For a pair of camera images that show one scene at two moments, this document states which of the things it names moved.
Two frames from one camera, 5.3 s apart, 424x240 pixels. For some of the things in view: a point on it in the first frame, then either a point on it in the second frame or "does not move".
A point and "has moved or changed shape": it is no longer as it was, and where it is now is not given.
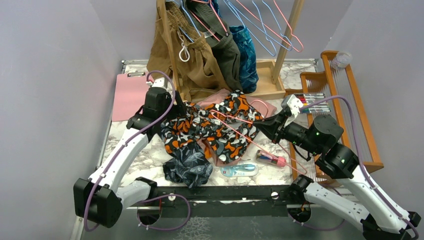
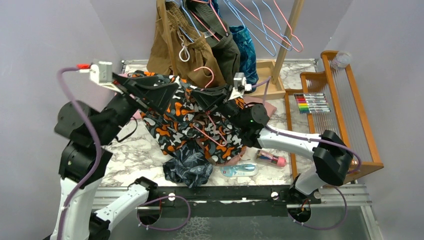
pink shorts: [203, 142] to [269, 108]
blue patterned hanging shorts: [248, 68] does not move
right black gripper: [273, 127] to [214, 98]
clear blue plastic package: [240, 170] does not move
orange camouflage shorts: [229, 126] has moved or changed shape
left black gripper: [178, 110] to [158, 95]
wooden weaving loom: [337, 82] does not move
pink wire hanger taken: [305, 172] to [209, 114]
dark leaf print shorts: [189, 166] does not move
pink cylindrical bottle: [265, 156] does not move
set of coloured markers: [306, 99] does not move
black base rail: [218, 201] does not move
